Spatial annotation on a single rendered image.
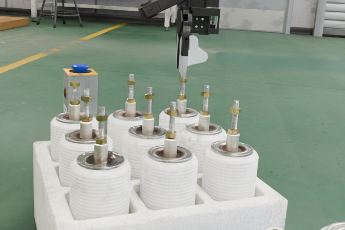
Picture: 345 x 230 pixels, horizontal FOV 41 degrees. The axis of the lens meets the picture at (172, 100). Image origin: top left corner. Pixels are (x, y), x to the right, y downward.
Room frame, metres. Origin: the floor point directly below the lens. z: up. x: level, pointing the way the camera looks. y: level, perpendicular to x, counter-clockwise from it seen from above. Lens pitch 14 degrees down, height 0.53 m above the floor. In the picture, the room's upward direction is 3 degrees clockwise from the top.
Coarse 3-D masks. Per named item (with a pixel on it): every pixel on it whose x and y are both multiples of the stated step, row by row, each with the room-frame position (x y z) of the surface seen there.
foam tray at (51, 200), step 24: (48, 144) 0.93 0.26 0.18; (48, 168) 0.80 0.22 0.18; (48, 192) 0.71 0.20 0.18; (264, 192) 0.76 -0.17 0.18; (48, 216) 0.69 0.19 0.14; (120, 216) 0.64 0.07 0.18; (144, 216) 0.64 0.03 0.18; (168, 216) 0.65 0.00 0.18; (192, 216) 0.66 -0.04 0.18; (216, 216) 0.68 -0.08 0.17; (240, 216) 0.70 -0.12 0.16; (264, 216) 0.71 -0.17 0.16
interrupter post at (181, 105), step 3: (177, 102) 0.99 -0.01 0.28; (180, 102) 0.98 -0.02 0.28; (183, 102) 0.98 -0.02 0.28; (186, 102) 0.99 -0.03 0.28; (177, 105) 0.99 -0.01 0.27; (180, 105) 0.98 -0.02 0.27; (183, 105) 0.98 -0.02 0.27; (177, 108) 0.98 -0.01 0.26; (180, 108) 0.98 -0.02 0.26; (183, 108) 0.98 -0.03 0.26; (180, 111) 0.98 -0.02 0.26; (183, 111) 0.98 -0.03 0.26
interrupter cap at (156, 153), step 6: (150, 150) 0.73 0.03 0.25; (156, 150) 0.74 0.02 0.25; (162, 150) 0.74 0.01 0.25; (180, 150) 0.74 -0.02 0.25; (186, 150) 0.74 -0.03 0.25; (150, 156) 0.71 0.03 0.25; (156, 156) 0.71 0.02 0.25; (162, 156) 0.72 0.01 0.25; (180, 156) 0.72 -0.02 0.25; (186, 156) 0.72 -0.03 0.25; (192, 156) 0.72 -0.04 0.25; (162, 162) 0.69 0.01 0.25; (168, 162) 0.69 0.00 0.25; (174, 162) 0.69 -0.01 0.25; (180, 162) 0.69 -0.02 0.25
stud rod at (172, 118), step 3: (171, 102) 0.73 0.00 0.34; (174, 102) 0.73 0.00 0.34; (171, 105) 0.72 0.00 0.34; (174, 105) 0.72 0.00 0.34; (171, 108) 0.72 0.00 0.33; (174, 108) 0.72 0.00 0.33; (171, 117) 0.72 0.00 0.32; (174, 117) 0.72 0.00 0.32; (171, 120) 0.72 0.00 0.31; (174, 120) 0.73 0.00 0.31; (171, 123) 0.72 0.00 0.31; (174, 123) 0.73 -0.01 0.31; (171, 126) 0.72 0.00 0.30; (174, 126) 0.73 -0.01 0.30; (171, 129) 0.72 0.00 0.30; (174, 129) 0.73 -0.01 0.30; (171, 132) 0.72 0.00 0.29; (168, 138) 0.72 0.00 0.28; (171, 138) 0.72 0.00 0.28
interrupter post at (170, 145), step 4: (164, 140) 0.72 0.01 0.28; (168, 140) 0.72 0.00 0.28; (172, 140) 0.72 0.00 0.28; (176, 140) 0.72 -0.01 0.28; (164, 144) 0.72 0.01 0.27; (168, 144) 0.72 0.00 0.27; (172, 144) 0.72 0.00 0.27; (176, 144) 0.72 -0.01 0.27; (164, 148) 0.72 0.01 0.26; (168, 148) 0.72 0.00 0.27; (172, 148) 0.72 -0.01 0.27; (176, 148) 0.72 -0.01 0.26; (164, 152) 0.72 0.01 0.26; (168, 152) 0.72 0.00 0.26; (172, 152) 0.72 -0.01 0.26; (176, 152) 0.72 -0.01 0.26; (168, 156) 0.72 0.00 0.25; (172, 156) 0.72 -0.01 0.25
